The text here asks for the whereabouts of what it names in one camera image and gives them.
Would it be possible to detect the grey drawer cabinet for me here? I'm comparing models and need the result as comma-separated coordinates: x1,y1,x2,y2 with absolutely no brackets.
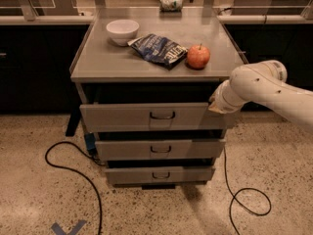
71,8,243,186

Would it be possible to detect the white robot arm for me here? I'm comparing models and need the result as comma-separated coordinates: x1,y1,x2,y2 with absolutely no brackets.
208,60,313,132

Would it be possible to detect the long dark counter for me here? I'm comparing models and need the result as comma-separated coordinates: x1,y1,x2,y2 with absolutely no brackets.
0,15,313,116

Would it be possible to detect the red apple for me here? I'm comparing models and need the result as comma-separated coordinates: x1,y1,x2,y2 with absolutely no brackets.
187,44,210,70

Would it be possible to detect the black cable on right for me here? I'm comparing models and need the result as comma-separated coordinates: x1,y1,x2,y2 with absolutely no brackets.
222,147,272,235

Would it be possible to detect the grey top drawer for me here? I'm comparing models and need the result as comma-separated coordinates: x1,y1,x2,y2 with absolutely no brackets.
80,103,236,132

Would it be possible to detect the grey middle drawer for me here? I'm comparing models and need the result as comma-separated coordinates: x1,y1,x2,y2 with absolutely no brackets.
96,139,225,161

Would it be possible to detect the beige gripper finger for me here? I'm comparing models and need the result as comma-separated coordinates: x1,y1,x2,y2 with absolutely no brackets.
208,100,224,114

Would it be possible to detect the white green snack bag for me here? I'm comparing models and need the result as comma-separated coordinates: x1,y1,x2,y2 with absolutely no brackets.
159,0,183,12

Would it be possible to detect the black cable on left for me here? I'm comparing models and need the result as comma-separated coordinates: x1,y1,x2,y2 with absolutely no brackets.
44,141,106,235

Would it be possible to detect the white ceramic bowl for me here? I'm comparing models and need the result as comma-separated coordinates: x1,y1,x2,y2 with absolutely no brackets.
106,20,140,46

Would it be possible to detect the black cable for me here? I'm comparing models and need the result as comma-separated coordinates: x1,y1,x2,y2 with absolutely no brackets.
44,141,106,235
222,147,272,235

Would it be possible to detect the blue chip bag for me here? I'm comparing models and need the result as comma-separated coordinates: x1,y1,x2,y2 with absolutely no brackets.
128,33,188,71

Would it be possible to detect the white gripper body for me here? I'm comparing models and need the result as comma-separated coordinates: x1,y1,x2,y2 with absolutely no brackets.
210,80,246,114

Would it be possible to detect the blue power adapter box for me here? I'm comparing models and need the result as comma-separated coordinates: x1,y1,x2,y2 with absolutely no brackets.
84,133,97,156

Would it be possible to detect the grey bottom drawer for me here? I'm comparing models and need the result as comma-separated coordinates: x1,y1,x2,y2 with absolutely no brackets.
106,165,215,185

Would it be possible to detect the grey drawer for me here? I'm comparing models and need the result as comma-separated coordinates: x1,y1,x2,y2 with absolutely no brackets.
96,139,225,161
80,103,236,132
106,165,215,185

